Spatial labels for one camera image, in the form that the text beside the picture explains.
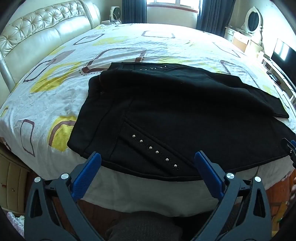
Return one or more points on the cream nightstand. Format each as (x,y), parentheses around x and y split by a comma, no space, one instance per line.
(12,180)

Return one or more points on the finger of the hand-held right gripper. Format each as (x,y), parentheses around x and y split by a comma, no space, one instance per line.
(290,148)

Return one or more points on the cream tufted leather headboard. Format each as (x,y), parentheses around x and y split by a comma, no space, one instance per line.
(46,34)

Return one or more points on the person's dark grey trouser leg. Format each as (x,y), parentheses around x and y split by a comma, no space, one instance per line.
(141,227)

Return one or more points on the dark blue curtain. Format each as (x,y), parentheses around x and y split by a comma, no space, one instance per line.
(134,11)
(212,16)

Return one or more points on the black studded pants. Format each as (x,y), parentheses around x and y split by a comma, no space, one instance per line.
(173,111)

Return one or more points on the window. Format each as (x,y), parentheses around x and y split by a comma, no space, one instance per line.
(173,2)

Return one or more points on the floral patterned cloth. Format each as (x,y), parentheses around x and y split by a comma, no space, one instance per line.
(16,223)

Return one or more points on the bed with patterned sheet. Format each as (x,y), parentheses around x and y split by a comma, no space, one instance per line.
(57,97)

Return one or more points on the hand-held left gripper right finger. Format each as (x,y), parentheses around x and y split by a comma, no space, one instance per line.
(209,171)

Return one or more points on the white oval vanity mirror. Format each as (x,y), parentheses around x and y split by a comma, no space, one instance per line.
(253,20)

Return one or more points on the white desk fan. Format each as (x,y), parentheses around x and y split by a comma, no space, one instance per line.
(116,14)

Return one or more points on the white dresser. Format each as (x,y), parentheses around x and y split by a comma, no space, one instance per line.
(239,39)

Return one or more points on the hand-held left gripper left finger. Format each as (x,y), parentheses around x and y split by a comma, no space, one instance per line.
(86,175)

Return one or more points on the black television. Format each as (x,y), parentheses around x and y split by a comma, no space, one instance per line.
(283,52)

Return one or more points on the white television stand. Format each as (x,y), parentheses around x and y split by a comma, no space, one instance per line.
(277,71)

